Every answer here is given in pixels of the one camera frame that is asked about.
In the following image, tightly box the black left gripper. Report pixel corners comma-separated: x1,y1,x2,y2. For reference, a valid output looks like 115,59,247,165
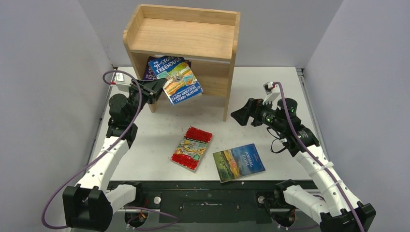
127,78,167,123

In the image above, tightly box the purple 52-storey treehouse book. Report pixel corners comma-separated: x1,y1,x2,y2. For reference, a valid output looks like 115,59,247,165
143,56,177,81

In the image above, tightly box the blue 91-storey treehouse book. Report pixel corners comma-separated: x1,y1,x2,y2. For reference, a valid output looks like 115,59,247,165
148,56,203,105

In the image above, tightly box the animal farm book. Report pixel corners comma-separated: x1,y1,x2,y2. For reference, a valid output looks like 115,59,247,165
213,144,265,183

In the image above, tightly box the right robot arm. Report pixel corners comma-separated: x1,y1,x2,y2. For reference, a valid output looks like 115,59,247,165
231,98,376,232

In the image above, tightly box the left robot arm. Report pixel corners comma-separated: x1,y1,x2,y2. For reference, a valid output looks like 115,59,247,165
62,79,166,232

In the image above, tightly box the red treehouse book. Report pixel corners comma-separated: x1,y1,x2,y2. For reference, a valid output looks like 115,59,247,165
170,127,213,172

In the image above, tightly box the wooden shelf unit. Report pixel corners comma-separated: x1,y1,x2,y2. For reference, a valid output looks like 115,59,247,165
122,4,241,105

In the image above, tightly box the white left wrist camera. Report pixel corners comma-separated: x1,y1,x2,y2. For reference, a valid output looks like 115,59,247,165
111,72,130,93

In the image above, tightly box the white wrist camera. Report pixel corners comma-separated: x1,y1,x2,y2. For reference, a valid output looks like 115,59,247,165
263,82,281,105
111,72,130,93

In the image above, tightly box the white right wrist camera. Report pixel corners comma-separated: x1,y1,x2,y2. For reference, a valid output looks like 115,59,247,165
263,82,281,105

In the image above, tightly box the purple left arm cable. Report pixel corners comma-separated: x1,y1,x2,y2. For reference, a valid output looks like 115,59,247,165
41,70,180,231

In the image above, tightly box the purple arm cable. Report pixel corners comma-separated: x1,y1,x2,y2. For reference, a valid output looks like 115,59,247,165
272,81,366,232
41,70,180,231

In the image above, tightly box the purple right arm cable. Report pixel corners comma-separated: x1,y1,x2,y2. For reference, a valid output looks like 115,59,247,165
272,81,366,232

